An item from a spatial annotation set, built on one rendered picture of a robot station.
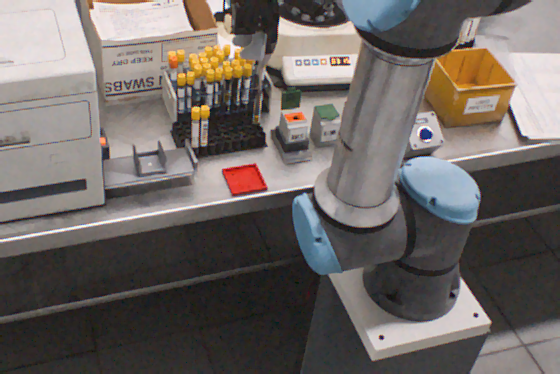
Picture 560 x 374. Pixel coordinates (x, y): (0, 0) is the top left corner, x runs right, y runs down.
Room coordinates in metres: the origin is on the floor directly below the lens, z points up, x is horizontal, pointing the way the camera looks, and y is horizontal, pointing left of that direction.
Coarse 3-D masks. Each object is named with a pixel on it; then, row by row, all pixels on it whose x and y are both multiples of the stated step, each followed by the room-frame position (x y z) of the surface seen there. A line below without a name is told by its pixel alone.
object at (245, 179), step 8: (224, 168) 1.06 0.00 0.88; (232, 168) 1.06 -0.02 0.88; (240, 168) 1.07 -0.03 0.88; (248, 168) 1.07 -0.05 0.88; (256, 168) 1.07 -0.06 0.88; (224, 176) 1.04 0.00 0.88; (232, 176) 1.04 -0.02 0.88; (240, 176) 1.05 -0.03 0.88; (248, 176) 1.05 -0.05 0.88; (256, 176) 1.05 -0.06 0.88; (232, 184) 1.02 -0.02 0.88; (240, 184) 1.02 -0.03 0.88; (248, 184) 1.03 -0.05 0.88; (256, 184) 1.03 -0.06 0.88; (264, 184) 1.02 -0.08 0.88; (232, 192) 1.00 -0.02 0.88; (240, 192) 1.00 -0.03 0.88; (248, 192) 1.00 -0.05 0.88
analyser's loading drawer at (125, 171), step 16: (160, 144) 1.04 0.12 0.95; (112, 160) 1.02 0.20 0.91; (128, 160) 1.03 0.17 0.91; (144, 160) 1.03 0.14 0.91; (160, 160) 1.03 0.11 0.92; (176, 160) 1.03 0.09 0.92; (192, 160) 1.02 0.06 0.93; (112, 176) 0.98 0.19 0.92; (128, 176) 0.98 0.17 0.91; (144, 176) 0.99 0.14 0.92; (160, 176) 0.99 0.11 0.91; (176, 176) 1.00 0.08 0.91
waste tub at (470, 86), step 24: (480, 48) 1.39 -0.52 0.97; (432, 72) 1.33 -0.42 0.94; (456, 72) 1.38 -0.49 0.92; (480, 72) 1.38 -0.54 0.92; (504, 72) 1.31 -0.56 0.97; (432, 96) 1.31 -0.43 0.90; (456, 96) 1.23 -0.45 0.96; (480, 96) 1.25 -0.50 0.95; (504, 96) 1.26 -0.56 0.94; (456, 120) 1.24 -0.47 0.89; (480, 120) 1.25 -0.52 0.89
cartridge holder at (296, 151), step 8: (272, 136) 1.16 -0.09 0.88; (280, 136) 1.13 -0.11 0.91; (280, 144) 1.13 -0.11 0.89; (288, 144) 1.11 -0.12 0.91; (296, 144) 1.11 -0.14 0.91; (304, 144) 1.12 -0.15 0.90; (280, 152) 1.12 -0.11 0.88; (288, 152) 1.11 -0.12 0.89; (296, 152) 1.11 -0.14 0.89; (304, 152) 1.11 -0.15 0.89; (288, 160) 1.09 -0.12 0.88; (296, 160) 1.10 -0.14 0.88; (304, 160) 1.10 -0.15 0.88
